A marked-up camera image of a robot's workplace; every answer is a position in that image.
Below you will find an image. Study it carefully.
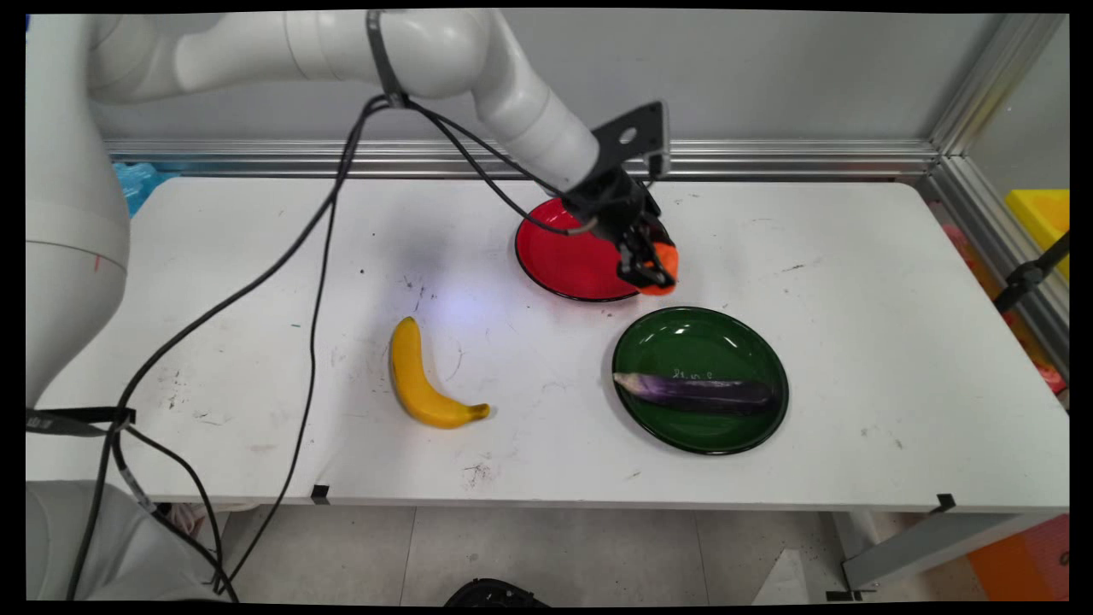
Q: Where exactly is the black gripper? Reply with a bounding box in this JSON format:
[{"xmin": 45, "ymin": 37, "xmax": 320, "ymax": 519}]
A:
[{"xmin": 562, "ymin": 166, "xmax": 676, "ymax": 289}]

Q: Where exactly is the orange toy vegetable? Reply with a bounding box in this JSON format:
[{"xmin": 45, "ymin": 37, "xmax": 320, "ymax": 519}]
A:
[{"xmin": 636, "ymin": 241, "xmax": 681, "ymax": 297}]

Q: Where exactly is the red enamel plate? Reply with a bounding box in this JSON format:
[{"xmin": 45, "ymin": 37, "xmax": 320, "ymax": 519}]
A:
[{"xmin": 514, "ymin": 197, "xmax": 667, "ymax": 303}]

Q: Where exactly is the green enamel plate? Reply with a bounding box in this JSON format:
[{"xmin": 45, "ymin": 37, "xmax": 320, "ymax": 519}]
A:
[{"xmin": 611, "ymin": 306, "xmax": 790, "ymax": 456}]

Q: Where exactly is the purple toy eggplant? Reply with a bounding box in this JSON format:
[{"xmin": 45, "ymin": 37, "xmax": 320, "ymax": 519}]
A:
[{"xmin": 613, "ymin": 372, "xmax": 776, "ymax": 417}]

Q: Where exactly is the yellow toy banana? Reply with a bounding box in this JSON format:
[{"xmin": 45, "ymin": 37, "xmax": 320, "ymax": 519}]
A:
[{"xmin": 389, "ymin": 316, "xmax": 492, "ymax": 430}]

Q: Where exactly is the black round floor object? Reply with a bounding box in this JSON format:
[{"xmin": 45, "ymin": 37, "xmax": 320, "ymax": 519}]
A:
[{"xmin": 444, "ymin": 578, "xmax": 550, "ymax": 608}]

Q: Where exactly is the black clamp stand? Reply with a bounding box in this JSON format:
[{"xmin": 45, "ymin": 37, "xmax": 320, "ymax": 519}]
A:
[{"xmin": 993, "ymin": 232, "xmax": 1070, "ymax": 313}]

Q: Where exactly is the yellow plastic bin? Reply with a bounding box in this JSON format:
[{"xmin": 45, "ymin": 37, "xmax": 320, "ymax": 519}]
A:
[{"xmin": 1004, "ymin": 189, "xmax": 1070, "ymax": 281}]

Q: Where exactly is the grey table leg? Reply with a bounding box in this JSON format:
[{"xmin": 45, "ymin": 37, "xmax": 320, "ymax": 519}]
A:
[{"xmin": 840, "ymin": 511, "xmax": 1064, "ymax": 592}]

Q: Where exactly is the orange box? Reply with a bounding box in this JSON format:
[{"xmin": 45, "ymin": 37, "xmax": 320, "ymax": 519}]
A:
[{"xmin": 967, "ymin": 513, "xmax": 1070, "ymax": 602}]

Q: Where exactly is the blue plastic bag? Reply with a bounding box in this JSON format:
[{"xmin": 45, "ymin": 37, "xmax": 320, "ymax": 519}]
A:
[{"xmin": 114, "ymin": 161, "xmax": 180, "ymax": 218}]

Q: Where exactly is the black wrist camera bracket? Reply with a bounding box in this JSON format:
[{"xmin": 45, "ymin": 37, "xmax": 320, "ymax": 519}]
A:
[{"xmin": 589, "ymin": 101, "xmax": 672, "ymax": 182}]

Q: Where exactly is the horizontal aluminium frame rail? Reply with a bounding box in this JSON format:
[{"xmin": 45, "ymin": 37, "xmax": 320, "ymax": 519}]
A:
[{"xmin": 102, "ymin": 138, "xmax": 942, "ymax": 181}]

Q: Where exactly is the black looped gripper cable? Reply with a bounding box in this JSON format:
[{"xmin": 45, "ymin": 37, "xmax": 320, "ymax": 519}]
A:
[{"xmin": 403, "ymin": 98, "xmax": 599, "ymax": 237}]

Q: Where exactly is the black strap on arm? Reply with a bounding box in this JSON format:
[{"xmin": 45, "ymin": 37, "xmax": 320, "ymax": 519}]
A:
[{"xmin": 365, "ymin": 9, "xmax": 408, "ymax": 109}]

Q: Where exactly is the slanted aluminium side rail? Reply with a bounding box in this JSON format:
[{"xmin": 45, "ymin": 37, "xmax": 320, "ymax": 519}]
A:
[{"xmin": 915, "ymin": 154, "xmax": 1070, "ymax": 378}]

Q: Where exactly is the thin black cable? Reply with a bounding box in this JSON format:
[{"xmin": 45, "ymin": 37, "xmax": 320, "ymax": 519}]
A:
[{"xmin": 213, "ymin": 171, "xmax": 344, "ymax": 595}]

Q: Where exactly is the aluminium frame corner post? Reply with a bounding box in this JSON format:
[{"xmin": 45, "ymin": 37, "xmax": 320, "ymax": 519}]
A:
[{"xmin": 926, "ymin": 13, "xmax": 1070, "ymax": 156}]

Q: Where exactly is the thick black cable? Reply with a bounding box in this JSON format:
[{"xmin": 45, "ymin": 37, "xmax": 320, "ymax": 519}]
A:
[{"xmin": 65, "ymin": 96, "xmax": 394, "ymax": 602}]

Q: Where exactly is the black cable tie strap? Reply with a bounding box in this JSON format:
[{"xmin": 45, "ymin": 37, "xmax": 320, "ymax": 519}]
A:
[{"xmin": 26, "ymin": 407, "xmax": 137, "ymax": 438}]

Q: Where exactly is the grey robot pedestal cover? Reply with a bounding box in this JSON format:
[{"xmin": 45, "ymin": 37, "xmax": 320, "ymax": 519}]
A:
[{"xmin": 26, "ymin": 479, "xmax": 227, "ymax": 602}]

